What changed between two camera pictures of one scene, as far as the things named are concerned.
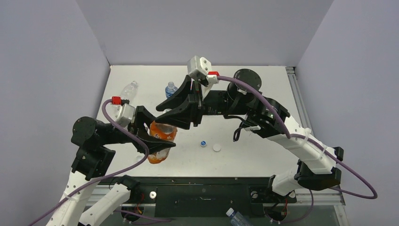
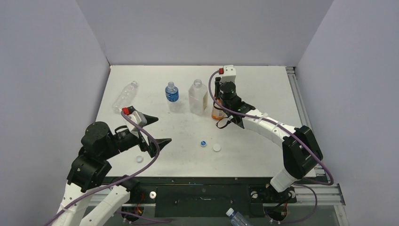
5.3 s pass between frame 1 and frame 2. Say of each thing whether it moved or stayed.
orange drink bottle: moved
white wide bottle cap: stayed
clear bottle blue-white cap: stayed
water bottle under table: stayed
